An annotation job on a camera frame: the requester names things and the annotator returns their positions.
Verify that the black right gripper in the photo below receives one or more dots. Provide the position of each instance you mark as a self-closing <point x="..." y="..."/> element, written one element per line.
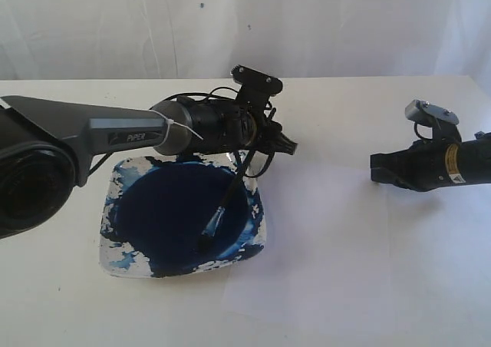
<point x="425" y="167"/>

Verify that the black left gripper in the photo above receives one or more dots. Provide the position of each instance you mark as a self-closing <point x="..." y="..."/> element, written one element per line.
<point x="222" y="125"/>

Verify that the black paintbrush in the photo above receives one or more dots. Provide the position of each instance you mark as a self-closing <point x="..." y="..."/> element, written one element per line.
<point x="206" y="237"/>

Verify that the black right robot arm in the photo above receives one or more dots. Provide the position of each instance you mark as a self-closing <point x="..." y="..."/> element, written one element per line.
<point x="479" y="161"/>

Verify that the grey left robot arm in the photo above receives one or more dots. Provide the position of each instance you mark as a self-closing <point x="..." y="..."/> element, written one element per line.
<point x="50" y="147"/>

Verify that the white paper sheet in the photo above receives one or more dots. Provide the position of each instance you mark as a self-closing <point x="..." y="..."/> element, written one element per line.
<point x="325" y="263"/>

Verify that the white dish with blue paint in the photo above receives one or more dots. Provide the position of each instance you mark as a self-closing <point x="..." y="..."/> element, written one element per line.
<point x="157" y="207"/>

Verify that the white backdrop cloth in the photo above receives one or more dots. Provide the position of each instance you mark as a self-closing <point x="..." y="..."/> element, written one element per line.
<point x="52" y="39"/>

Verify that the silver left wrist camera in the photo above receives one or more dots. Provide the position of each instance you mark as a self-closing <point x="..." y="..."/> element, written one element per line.
<point x="256" y="88"/>

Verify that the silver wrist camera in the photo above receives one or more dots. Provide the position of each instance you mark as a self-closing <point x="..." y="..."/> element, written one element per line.
<point x="256" y="88"/>
<point x="441" y="121"/>

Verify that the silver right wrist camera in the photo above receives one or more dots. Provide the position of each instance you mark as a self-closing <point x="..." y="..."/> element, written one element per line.
<point x="441" y="121"/>

